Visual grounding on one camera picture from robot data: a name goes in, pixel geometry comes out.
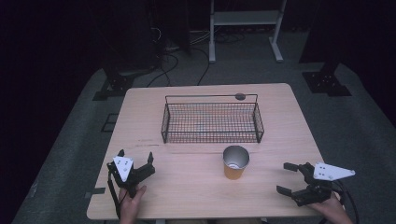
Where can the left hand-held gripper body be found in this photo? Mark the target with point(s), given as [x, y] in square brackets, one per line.
[138, 174]

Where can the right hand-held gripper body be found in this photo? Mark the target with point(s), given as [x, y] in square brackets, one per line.
[327, 171]

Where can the orange paper cup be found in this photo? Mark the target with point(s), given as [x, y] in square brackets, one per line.
[233, 172]

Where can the person's left hand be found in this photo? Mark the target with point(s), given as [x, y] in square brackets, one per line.
[129, 208]

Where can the person's right hand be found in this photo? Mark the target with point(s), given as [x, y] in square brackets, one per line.
[334, 211]

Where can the black tape square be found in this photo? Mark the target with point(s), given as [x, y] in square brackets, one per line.
[108, 123]

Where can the grey tape strip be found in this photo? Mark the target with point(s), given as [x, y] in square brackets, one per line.
[95, 192]

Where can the black stand base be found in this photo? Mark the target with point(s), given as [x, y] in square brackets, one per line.
[116, 84]
[327, 82]

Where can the white metal stand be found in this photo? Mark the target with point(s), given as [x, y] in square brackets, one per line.
[246, 17]

